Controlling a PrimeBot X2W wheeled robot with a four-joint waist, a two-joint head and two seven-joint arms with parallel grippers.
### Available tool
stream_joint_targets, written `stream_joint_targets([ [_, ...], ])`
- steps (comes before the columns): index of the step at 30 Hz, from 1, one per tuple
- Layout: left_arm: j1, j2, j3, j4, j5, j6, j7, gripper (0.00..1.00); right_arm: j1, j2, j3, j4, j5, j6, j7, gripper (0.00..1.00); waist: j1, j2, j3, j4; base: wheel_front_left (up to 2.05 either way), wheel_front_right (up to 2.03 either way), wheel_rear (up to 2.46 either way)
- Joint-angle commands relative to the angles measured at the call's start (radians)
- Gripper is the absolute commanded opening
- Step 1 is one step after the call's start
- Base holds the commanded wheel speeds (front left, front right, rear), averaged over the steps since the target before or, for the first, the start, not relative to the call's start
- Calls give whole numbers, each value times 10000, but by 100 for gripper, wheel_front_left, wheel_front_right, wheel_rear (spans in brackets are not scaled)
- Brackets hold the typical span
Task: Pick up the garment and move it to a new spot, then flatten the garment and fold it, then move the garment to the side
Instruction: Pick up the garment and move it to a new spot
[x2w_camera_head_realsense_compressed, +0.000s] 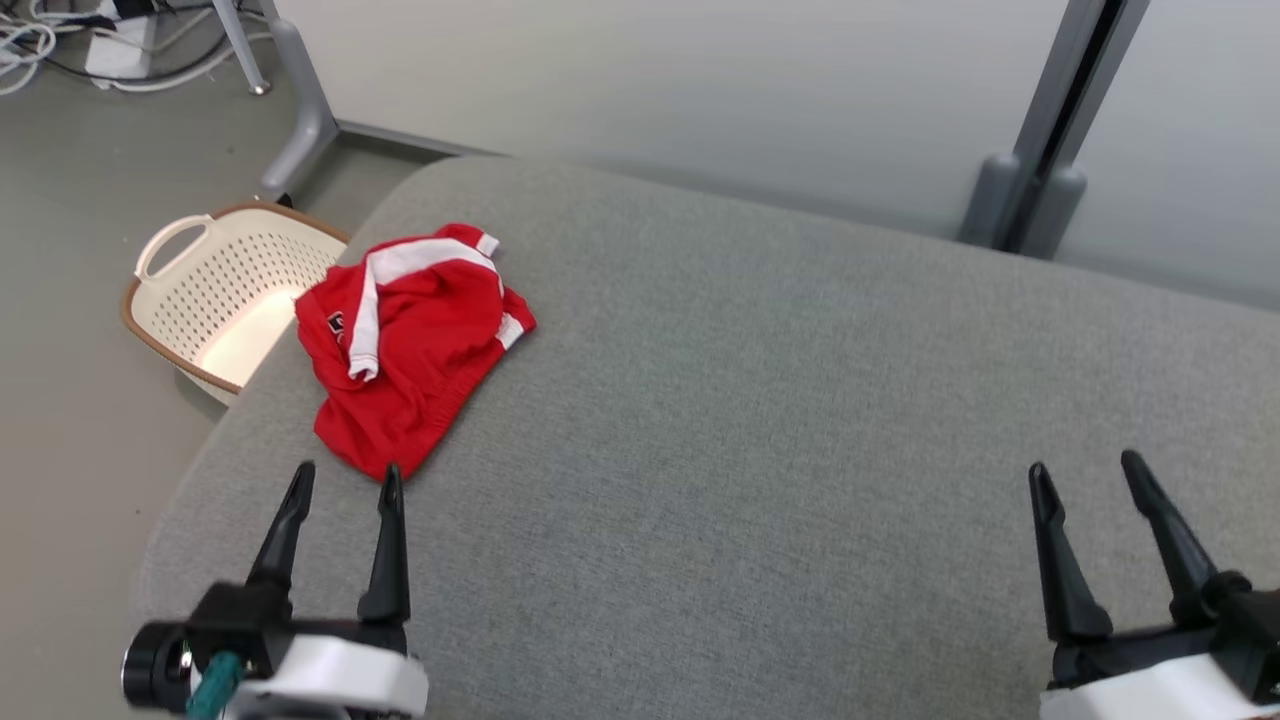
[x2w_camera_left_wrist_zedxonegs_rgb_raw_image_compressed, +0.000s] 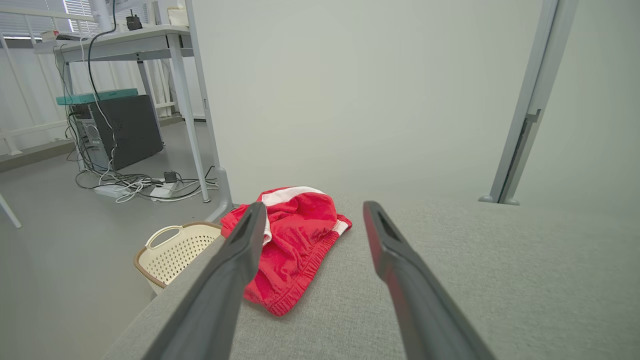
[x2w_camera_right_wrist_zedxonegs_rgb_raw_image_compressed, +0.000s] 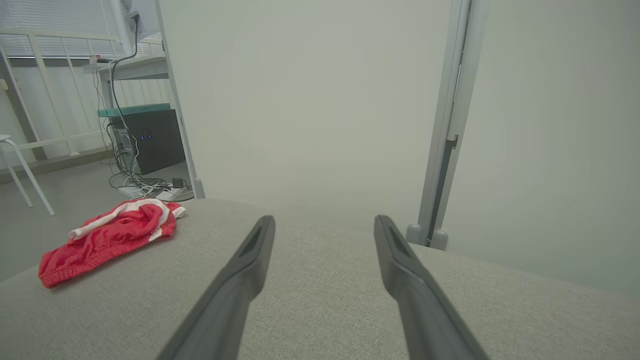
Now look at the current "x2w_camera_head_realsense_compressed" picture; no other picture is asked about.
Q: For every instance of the red shorts with white stripe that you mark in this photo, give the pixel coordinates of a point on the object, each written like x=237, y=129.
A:
x=410, y=370

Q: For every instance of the grey partition post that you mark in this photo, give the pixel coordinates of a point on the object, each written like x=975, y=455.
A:
x=1050, y=100

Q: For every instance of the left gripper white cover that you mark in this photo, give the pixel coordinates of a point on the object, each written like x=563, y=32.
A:
x=340, y=675

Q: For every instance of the cream perforated laundry basket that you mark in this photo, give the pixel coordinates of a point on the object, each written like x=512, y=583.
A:
x=220, y=290

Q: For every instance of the white power strip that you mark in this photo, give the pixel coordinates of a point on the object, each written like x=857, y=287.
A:
x=120, y=55

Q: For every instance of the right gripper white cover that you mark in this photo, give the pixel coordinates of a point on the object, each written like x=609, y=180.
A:
x=1140, y=680

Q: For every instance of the thin grey metal table leg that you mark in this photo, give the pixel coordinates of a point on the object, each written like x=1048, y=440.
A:
x=240, y=45

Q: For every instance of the grey partition base rail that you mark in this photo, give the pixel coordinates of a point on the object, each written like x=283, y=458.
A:
x=400, y=137

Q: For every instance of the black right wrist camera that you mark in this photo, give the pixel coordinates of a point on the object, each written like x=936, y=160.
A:
x=1255, y=630

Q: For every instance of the grey partition end leg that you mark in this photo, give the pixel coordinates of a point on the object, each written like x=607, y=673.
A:
x=305, y=120

